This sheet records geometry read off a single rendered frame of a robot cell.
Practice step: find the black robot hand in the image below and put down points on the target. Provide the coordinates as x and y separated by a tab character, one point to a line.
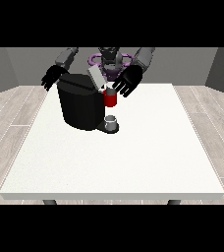
130	79
52	76

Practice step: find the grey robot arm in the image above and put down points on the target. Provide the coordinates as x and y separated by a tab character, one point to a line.
143	57
66	57

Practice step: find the red pod holder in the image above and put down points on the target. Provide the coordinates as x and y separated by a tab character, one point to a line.
110	98

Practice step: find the pale grey machine lid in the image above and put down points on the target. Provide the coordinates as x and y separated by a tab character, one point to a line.
96	77

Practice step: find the black coffee machine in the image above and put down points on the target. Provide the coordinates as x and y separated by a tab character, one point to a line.
81	103

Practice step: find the grey robot trunk purple rings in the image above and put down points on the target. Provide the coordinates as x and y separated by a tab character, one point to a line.
109	62

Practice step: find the small grey cup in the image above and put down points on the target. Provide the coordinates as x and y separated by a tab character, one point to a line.
111	122

